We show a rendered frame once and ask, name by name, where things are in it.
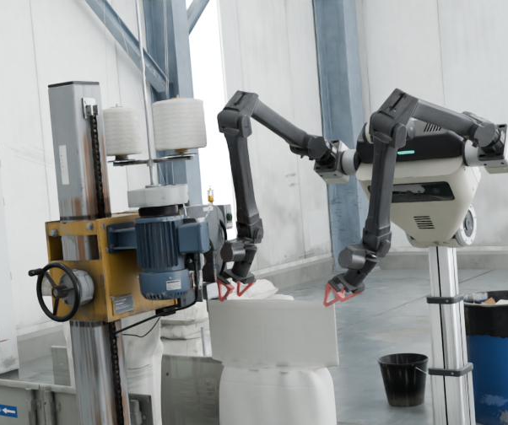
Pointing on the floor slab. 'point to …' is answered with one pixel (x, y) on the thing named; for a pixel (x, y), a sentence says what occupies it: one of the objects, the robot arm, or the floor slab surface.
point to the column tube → (85, 250)
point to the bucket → (404, 378)
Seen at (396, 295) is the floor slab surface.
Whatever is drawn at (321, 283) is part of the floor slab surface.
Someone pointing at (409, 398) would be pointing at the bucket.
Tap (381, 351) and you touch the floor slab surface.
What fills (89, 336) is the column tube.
